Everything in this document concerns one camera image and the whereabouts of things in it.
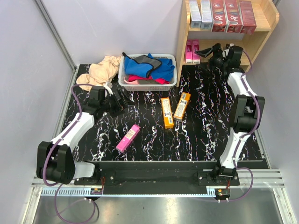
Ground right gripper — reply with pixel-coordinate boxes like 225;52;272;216
194;43;228;74

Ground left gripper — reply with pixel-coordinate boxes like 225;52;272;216
100;88;135;118

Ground silver toothpaste box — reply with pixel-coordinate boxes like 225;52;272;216
189;0;202;28
200;0;213;30

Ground red 3D toothpaste box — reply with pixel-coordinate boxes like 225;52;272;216
211;0;227;32
224;0;243;33

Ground pink toothpaste box small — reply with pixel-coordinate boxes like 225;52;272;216
116;125;140;153

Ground dark red toothpaste box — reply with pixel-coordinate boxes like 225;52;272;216
239;0;256;35

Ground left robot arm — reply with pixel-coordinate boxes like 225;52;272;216
36;84;135;187

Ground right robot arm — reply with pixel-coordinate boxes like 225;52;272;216
196;43;265;185

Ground wooden shelf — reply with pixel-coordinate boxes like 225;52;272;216
176;0;279;86

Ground pink cloth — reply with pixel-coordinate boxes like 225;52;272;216
123;76;140;85

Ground magenta cloth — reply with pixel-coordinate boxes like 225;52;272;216
124;75;170;84

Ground white plastic basket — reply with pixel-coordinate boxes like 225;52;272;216
118;54;178;91

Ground blue cloth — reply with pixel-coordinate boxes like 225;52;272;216
123;53;175;82

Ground beige cloth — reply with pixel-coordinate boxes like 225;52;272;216
76;56;122;86

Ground yellow toothpaste box left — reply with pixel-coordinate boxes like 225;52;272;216
161;98;174;129

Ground yellow toothpaste box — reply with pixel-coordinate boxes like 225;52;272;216
173;92;191;122
161;98;174;129

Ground yellow toothpaste box right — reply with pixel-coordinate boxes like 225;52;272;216
173;92;191;122

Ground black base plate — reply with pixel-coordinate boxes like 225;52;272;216
75;161;240;196

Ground aluminium rail frame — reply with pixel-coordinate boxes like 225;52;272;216
22;168;299;224

